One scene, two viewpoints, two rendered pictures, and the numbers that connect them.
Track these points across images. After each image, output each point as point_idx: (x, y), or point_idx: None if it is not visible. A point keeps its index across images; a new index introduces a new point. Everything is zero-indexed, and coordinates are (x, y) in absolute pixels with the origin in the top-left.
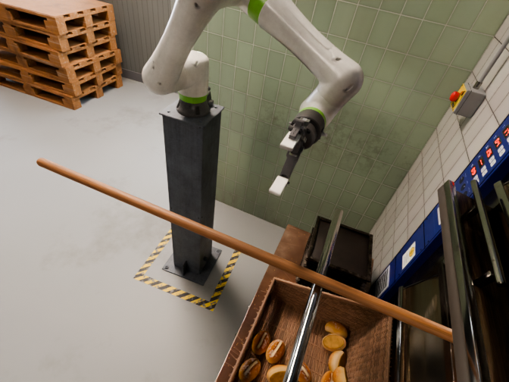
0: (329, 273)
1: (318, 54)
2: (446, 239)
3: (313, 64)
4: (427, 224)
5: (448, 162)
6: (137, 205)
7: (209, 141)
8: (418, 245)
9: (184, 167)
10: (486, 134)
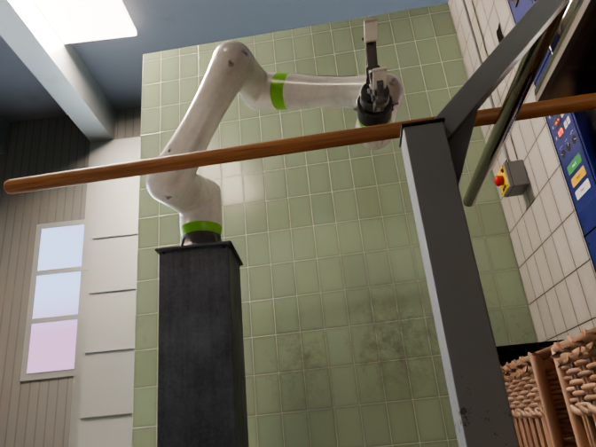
0: None
1: (351, 78)
2: (564, 43)
3: (350, 86)
4: (588, 222)
5: (551, 216)
6: (197, 152)
7: (234, 289)
8: None
9: (196, 339)
10: (546, 143)
